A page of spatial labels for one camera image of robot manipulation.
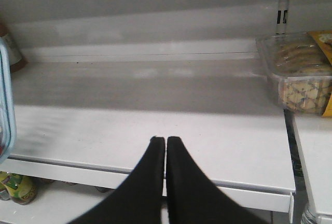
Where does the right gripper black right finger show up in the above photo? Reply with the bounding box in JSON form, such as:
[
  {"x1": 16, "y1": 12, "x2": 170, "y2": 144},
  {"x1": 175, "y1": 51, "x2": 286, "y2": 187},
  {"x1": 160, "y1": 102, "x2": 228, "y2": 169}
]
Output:
[{"x1": 166, "y1": 136, "x2": 266, "y2": 223}]

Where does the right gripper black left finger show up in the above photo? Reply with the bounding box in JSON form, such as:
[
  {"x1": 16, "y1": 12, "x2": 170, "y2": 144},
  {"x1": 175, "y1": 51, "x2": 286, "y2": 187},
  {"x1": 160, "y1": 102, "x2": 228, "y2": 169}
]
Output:
[{"x1": 70, "y1": 136, "x2": 164, "y2": 223}]

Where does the light blue plastic basket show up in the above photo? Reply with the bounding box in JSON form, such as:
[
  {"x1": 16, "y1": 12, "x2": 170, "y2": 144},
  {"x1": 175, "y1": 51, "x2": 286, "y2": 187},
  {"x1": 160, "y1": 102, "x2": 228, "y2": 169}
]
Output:
[{"x1": 1, "y1": 39, "x2": 17, "y2": 163}]

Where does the yellow lemon tea bottle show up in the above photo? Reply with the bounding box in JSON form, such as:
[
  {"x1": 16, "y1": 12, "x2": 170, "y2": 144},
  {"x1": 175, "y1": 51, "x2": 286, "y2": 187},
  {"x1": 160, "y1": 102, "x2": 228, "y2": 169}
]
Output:
[{"x1": 1, "y1": 171, "x2": 38, "y2": 205}]

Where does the white metal shelving unit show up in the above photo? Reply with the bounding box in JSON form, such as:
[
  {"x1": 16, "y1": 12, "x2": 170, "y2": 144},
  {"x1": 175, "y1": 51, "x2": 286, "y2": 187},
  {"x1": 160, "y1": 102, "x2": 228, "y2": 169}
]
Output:
[{"x1": 1, "y1": 0, "x2": 331, "y2": 223}]

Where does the clear plastic cookie box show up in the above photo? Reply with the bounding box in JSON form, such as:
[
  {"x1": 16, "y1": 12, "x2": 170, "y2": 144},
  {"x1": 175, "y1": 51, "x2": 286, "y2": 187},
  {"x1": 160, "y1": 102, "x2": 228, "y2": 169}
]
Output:
[{"x1": 256, "y1": 30, "x2": 331, "y2": 117}]

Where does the orange C100 juice bottle right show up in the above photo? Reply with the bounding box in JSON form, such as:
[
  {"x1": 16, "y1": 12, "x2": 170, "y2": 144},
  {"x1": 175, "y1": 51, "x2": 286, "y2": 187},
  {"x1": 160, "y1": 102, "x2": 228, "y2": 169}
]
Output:
[{"x1": 1, "y1": 23, "x2": 27, "y2": 73}]

